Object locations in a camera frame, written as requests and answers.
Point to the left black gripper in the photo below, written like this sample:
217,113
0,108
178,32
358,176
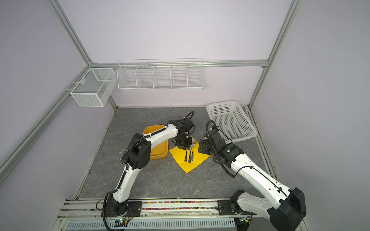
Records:
187,146

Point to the silver fork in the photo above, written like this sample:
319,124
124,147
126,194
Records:
192,148

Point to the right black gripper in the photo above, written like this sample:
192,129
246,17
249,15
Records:
204,144

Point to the yellow plastic tray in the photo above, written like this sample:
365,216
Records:
162,149

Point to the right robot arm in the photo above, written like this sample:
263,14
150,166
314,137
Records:
284,207

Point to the yellow paper napkin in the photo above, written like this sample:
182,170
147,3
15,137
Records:
194,159

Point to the white mesh box basket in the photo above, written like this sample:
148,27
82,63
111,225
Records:
95,87

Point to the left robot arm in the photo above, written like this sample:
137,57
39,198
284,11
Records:
137,156

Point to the silver spoon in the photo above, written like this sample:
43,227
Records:
186,155

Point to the white vent grille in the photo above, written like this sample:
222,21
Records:
151,224

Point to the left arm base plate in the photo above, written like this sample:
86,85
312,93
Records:
126,209

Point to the white perforated plastic basket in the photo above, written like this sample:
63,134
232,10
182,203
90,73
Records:
232,121

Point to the white wire shelf rack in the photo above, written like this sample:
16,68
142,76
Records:
161,74

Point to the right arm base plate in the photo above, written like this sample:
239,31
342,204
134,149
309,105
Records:
226,207

